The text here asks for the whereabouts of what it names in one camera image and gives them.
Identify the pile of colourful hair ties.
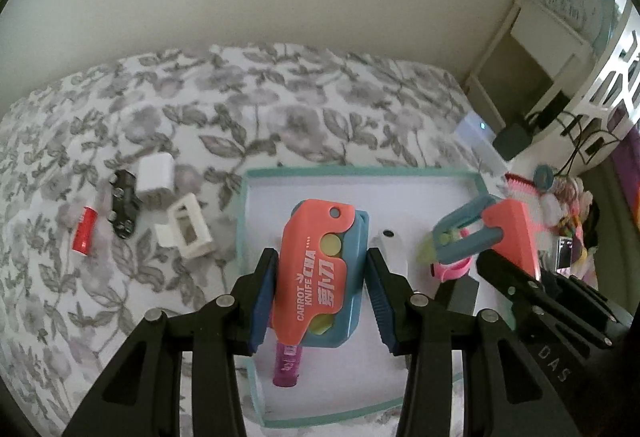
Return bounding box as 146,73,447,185
545,177,598,243

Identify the white square plastic frame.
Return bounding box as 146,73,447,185
155,193,215,260

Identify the teal rimmed white tray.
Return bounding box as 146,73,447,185
241,167,501,428

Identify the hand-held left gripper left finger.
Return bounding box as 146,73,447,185
60,247,280,437

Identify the black cable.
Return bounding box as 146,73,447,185
522,109,626,178

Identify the teal round tin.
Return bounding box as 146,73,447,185
532,165,555,190

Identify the floral grey white blanket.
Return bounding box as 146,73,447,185
0,43,496,437

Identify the white charger plug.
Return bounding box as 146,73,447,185
135,156,174,202

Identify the black toy car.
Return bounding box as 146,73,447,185
106,169,142,238

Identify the pink comb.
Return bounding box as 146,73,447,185
505,173,545,218

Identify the purple small tube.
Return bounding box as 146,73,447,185
272,342,303,389

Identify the black power adapter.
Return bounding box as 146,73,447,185
492,122,533,160

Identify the pink blue toy knife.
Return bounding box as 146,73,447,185
270,198,371,349
429,196,546,280

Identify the white router box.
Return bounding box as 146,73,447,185
457,113,508,170

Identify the small red tube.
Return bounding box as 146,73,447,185
71,206,98,255

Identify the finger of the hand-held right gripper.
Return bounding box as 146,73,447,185
475,249,621,349

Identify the white carved round table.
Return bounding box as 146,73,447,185
565,0,640,132

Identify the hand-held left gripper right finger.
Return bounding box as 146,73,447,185
366,248,576,437

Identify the white smartwatch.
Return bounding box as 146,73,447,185
375,229,408,283

